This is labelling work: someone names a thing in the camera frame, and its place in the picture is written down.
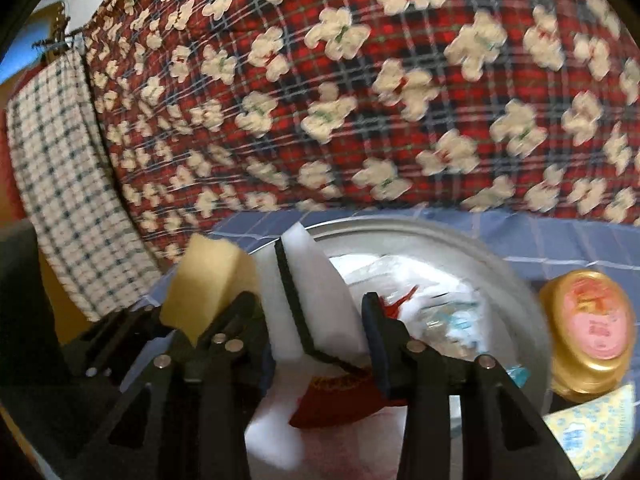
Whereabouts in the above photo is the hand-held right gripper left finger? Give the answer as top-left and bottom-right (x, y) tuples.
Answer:
(75, 310), (277, 480)

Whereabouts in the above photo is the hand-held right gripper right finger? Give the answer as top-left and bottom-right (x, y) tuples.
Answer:
(361, 291), (581, 480)

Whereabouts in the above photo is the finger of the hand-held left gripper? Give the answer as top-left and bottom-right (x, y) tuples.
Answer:
(192, 291), (257, 357)
(65, 306), (195, 387)

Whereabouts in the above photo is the yellow-brown sachet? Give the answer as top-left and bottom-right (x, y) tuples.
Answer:
(160, 233), (258, 348)

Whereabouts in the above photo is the red embroidered pouch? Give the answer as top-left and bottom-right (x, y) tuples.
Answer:
(290, 285), (421, 428)

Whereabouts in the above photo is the white sponge with black layer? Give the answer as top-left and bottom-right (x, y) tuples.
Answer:
(254, 222), (373, 368)

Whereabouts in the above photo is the navy round tin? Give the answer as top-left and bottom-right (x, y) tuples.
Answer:
(210, 217), (551, 480)

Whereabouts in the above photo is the light blue packet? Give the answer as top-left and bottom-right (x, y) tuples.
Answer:
(425, 305), (488, 356)

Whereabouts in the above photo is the white checked cloth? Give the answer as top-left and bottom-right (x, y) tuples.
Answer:
(5, 50), (163, 323)

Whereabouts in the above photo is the gold lidded jar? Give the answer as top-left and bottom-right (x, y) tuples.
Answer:
(539, 269), (637, 403)

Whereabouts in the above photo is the yellow tissue pack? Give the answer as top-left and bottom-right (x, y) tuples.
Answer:
(542, 382), (633, 478)

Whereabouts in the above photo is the red plaid bear quilt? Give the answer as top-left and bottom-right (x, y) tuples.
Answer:
(82, 0), (640, 266)

